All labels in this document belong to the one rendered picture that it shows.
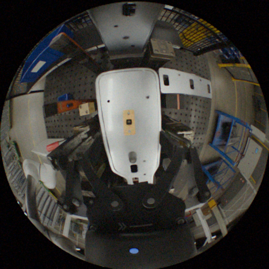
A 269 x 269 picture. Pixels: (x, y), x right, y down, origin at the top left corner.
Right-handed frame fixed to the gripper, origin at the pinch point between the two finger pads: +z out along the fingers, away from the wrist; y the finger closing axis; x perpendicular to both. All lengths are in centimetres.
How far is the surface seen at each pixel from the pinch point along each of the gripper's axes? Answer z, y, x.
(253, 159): -34, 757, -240
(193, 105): 44, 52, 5
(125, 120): 12.9, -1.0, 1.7
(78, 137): 3.6, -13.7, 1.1
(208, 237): -154, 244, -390
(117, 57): 14.5, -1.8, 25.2
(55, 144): 1.7, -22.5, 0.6
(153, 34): 11.4, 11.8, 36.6
